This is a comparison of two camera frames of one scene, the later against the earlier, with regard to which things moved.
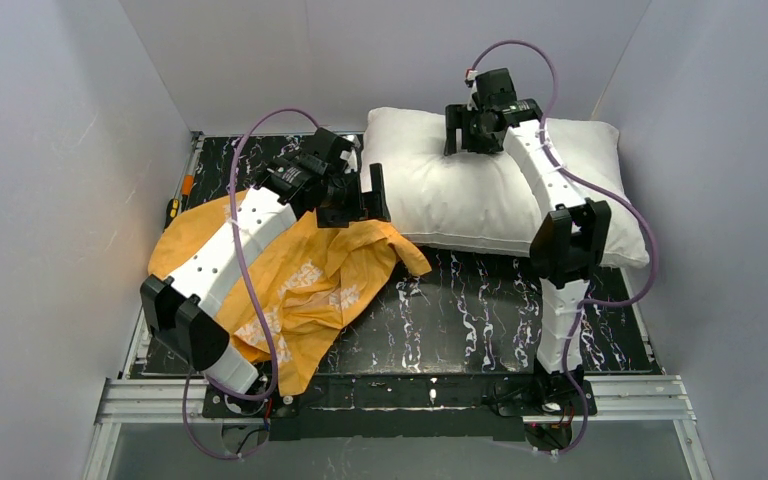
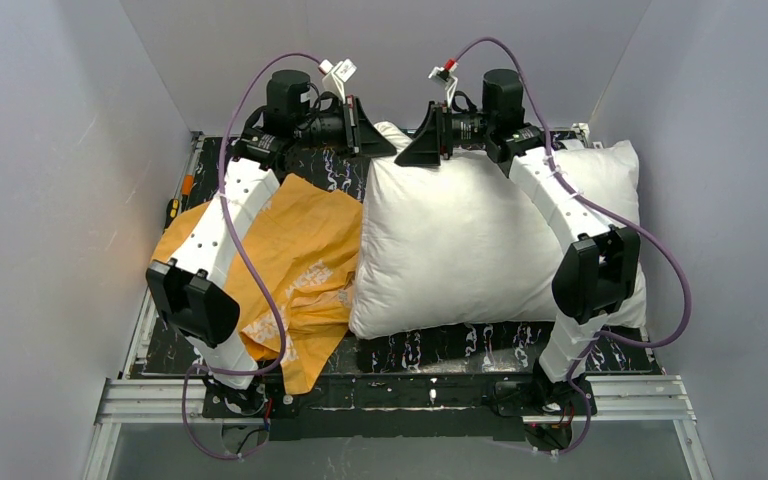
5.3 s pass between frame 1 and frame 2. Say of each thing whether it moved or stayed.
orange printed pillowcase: moved
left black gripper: moved
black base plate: stayed
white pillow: moved
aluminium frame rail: stayed
